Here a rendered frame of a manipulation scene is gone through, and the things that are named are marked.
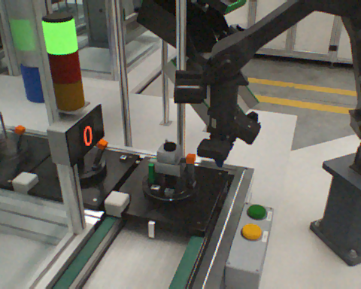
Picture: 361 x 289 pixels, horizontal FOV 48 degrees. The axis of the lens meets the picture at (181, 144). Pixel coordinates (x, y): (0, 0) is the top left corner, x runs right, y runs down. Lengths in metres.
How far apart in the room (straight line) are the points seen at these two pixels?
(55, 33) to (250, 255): 0.55
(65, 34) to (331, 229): 0.73
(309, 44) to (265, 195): 3.84
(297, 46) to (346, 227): 4.04
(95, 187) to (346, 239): 0.61
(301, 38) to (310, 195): 3.80
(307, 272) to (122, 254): 0.42
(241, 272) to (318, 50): 4.24
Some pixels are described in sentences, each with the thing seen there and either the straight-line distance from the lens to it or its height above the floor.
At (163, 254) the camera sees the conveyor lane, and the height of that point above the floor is 0.92.
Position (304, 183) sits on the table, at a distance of 1.26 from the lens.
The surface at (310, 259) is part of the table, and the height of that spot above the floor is 0.86.
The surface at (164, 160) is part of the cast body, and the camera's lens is 0.93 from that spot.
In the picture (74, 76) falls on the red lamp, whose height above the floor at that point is 1.32.
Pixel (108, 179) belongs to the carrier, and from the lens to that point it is 1.04.
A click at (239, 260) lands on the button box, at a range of 0.84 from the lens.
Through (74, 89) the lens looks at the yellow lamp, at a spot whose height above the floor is 1.30.
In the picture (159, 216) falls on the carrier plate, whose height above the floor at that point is 0.97.
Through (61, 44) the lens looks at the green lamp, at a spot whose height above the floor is 1.38.
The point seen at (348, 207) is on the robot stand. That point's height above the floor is 0.99.
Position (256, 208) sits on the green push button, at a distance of 0.95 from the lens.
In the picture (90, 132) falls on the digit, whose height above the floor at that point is 1.20.
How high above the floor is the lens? 1.56
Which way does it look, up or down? 30 degrees down
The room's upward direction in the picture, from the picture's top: straight up
